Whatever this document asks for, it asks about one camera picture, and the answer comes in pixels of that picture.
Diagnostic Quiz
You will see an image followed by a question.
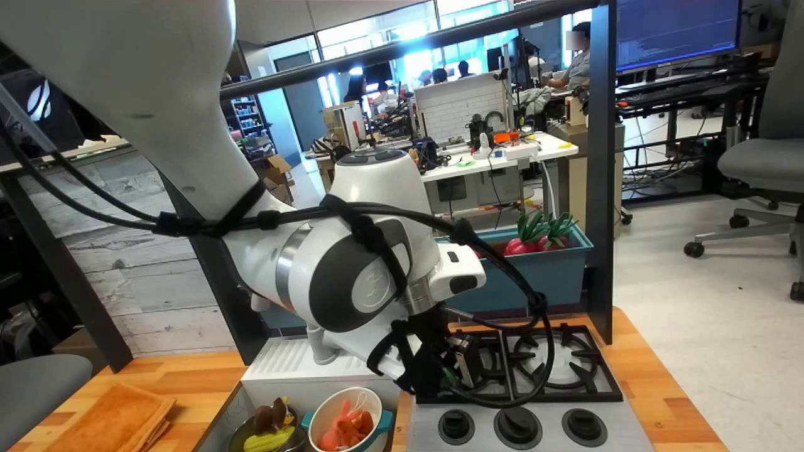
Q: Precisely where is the grey toy stove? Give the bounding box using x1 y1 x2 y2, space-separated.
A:
408 321 659 452

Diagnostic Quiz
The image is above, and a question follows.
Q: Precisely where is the dark brown plush toy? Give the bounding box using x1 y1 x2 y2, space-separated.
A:
249 395 298 435

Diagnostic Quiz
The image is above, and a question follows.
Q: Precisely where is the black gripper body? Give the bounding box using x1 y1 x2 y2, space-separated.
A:
391 306 478 400

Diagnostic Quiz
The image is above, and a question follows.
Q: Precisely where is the black stove knob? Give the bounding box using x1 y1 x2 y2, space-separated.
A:
438 406 478 446
492 404 546 452
561 406 612 449

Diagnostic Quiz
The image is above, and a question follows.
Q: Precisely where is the cream pot with teal handles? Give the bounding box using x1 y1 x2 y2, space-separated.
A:
299 385 398 452

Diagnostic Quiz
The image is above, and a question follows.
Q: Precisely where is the stainless steel bowl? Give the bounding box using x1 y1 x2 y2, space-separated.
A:
230 401 313 452

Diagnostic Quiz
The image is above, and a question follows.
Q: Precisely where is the orange terry towel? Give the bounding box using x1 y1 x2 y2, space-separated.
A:
46 381 178 452

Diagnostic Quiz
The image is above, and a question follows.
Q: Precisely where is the grey wood-look back panel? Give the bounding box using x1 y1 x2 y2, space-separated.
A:
15 145 254 360

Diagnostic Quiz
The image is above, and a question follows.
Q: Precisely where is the yellow corn plush toy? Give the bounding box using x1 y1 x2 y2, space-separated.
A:
241 424 304 452

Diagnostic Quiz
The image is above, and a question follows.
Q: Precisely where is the orange-brown plush toy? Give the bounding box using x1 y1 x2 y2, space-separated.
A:
340 406 377 446

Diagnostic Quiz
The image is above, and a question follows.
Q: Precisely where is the grey padded seat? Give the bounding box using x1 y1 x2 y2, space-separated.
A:
0 352 97 452

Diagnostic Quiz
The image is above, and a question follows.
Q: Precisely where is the blue-screen monitor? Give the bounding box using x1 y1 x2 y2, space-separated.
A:
613 0 747 80

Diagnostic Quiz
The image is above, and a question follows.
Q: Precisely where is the teal planter box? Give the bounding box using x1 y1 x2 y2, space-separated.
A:
463 223 599 318

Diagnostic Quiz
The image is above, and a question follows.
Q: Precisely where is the brown cardboard box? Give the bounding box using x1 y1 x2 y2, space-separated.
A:
254 153 298 207

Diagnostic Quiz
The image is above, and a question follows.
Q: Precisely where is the black office desk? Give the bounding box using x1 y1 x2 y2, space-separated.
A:
613 66 774 207

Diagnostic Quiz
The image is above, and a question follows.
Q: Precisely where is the pink plush toy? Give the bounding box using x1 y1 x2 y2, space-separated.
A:
319 400 357 452

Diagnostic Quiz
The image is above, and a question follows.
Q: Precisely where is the grey office chair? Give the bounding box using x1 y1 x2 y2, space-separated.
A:
681 0 804 306

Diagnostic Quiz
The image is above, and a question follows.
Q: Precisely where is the white work table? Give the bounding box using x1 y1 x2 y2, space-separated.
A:
412 128 584 229

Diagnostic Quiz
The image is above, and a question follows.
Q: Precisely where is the person at desk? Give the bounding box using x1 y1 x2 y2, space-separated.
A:
550 20 599 92

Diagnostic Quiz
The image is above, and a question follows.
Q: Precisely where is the red plush radish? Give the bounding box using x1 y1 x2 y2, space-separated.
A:
501 212 580 259

